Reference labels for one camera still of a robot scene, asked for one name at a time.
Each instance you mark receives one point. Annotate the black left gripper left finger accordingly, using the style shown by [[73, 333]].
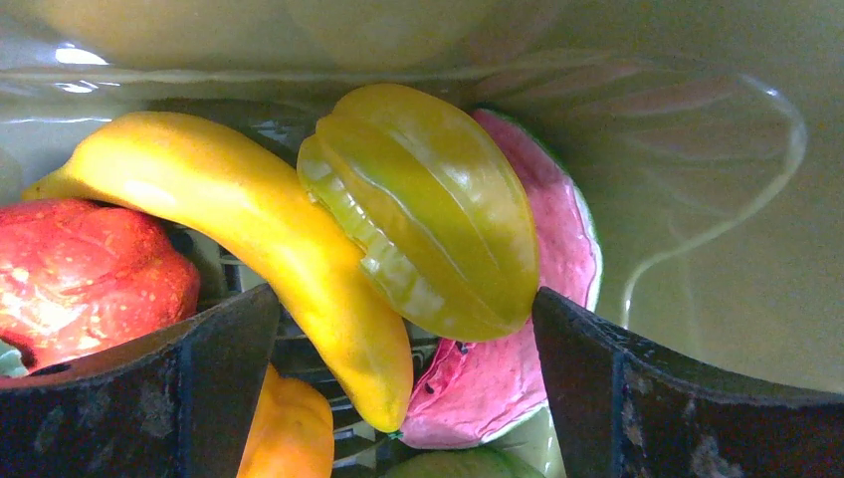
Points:
[[175, 403]]

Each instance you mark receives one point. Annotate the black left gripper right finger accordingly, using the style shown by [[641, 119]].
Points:
[[624, 406]]

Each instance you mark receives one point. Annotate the yellow green starfruit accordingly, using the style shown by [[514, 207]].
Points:
[[444, 223]]

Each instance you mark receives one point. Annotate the orange bell pepper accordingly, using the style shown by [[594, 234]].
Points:
[[291, 434]]

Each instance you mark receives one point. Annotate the watermelon slice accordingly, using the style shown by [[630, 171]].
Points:
[[474, 393]]

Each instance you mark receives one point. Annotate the red apple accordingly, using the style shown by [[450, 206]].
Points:
[[78, 278]]

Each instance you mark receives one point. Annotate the yellow banana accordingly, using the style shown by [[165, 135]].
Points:
[[215, 180]]

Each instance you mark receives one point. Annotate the olive green plastic bin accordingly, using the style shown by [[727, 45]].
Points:
[[705, 136]]

